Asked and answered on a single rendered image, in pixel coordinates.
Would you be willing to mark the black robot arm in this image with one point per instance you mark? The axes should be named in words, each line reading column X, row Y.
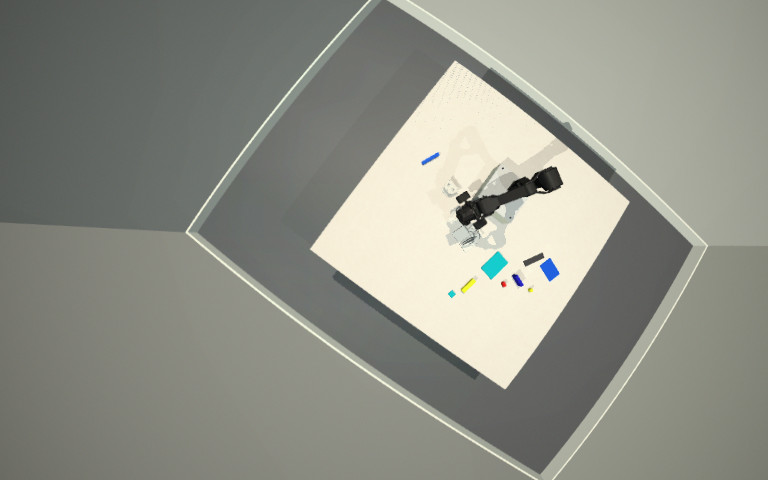
column 549, row 180

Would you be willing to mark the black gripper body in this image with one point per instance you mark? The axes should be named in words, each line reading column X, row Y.
column 463, row 198

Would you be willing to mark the dark grey flat bar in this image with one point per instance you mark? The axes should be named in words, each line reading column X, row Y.
column 533, row 259

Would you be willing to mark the yellow rectangular bar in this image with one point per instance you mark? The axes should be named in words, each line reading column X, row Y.
column 468, row 285

